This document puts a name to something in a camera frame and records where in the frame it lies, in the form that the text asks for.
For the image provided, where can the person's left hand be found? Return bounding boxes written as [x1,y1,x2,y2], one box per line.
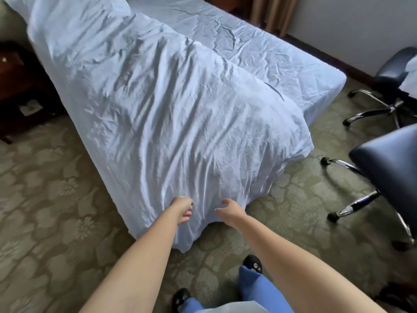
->
[169,196,195,225]

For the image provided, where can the person's right hand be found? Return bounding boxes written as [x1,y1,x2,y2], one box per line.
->
[214,198,248,229]

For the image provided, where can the white duvet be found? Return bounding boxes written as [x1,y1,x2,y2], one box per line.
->
[3,0,315,253]

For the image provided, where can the white bed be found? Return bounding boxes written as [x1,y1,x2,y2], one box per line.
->
[125,0,347,127]

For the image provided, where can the person's left forearm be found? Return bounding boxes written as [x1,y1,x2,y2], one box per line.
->
[79,208,183,313]

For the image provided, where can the person's right forearm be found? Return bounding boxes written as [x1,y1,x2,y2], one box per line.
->
[236,215,387,313]

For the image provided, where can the person's black shoe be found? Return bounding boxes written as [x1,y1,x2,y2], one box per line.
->
[172,287,192,313]
[242,254,263,274]

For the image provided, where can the person's blue jeans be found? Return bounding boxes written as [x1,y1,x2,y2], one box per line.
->
[177,265,295,313]

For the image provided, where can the person's white shirt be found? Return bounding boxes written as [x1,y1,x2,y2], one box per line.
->
[195,300,269,313]

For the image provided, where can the black office chair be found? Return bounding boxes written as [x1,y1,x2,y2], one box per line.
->
[342,47,417,128]
[321,123,417,252]

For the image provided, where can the white slipper packet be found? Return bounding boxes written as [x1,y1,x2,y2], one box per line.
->
[19,99,43,117]

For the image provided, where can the beige curtain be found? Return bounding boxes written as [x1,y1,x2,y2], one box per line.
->
[250,0,300,37]

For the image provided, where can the white bedding bundle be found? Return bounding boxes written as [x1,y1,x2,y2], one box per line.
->
[399,57,417,99]

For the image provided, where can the beige padded headboard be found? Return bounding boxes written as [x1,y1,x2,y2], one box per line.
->
[0,0,32,51]

